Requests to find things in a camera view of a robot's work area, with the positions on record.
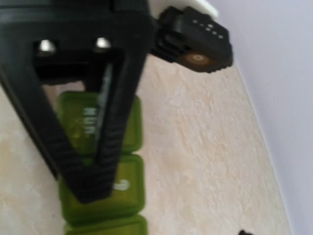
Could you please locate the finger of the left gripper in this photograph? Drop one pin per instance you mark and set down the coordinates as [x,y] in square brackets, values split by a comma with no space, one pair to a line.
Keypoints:
[22,86]

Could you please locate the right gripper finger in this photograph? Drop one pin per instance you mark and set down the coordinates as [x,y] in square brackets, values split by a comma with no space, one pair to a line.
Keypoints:
[243,232]

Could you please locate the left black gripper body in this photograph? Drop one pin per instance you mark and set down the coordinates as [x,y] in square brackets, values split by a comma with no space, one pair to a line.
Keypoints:
[128,23]

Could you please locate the green weekly pill organizer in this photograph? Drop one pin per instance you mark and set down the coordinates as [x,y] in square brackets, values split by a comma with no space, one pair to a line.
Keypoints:
[112,189]

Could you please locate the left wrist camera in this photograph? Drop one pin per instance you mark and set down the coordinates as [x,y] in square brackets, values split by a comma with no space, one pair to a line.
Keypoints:
[188,34]

